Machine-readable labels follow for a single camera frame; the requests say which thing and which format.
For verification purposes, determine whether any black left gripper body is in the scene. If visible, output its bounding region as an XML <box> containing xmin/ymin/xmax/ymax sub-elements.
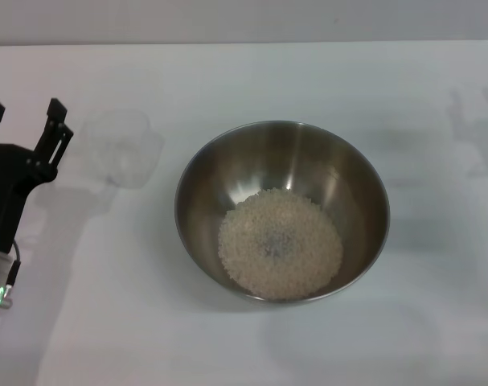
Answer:
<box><xmin>0</xmin><ymin>142</ymin><xmax>59</xmax><ymax>256</ymax></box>

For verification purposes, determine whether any clear plastic measuring cup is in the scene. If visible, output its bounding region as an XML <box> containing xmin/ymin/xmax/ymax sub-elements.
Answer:
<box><xmin>80</xmin><ymin>109</ymin><xmax>165</xmax><ymax>191</ymax></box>

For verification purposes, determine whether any stainless steel mixing bowl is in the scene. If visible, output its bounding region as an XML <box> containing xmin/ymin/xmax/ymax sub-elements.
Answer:
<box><xmin>174</xmin><ymin>119</ymin><xmax>391</xmax><ymax>304</ymax></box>

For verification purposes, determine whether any white uncooked rice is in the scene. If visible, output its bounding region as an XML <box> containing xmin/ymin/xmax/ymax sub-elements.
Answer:
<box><xmin>218</xmin><ymin>187</ymin><xmax>345</xmax><ymax>301</ymax></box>

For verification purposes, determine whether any grey left arm cable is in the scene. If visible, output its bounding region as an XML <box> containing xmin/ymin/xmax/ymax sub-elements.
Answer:
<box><xmin>3</xmin><ymin>240</ymin><xmax>23</xmax><ymax>310</ymax></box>

